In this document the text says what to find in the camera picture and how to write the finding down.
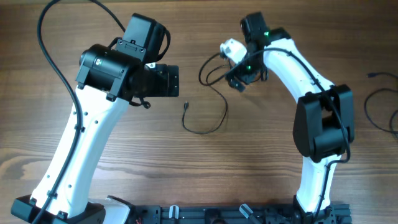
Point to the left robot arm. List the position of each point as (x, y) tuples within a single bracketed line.
[(110, 79)]

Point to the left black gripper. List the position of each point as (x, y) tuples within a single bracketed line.
[(166, 86)]

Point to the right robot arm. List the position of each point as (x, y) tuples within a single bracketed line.
[(324, 118)]

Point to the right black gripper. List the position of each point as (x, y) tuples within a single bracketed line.
[(236, 83)]

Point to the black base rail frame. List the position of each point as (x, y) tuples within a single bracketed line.
[(243, 214)]

